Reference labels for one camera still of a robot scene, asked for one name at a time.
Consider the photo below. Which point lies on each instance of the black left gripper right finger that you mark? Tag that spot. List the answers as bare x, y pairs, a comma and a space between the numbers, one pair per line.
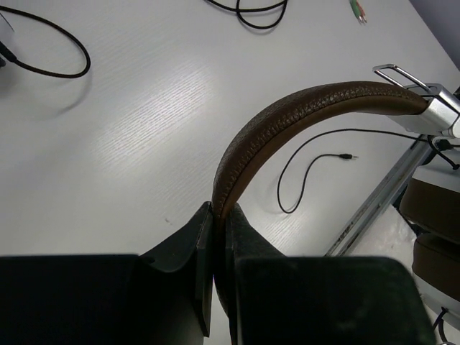
274, 299

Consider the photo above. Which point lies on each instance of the brown silver headphones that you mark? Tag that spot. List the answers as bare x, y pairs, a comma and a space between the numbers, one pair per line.
430, 200

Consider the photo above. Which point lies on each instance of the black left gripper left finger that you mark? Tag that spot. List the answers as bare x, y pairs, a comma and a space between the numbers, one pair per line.
160, 297

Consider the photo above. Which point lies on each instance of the aluminium front rail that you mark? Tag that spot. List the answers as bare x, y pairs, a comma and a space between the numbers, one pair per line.
387, 191

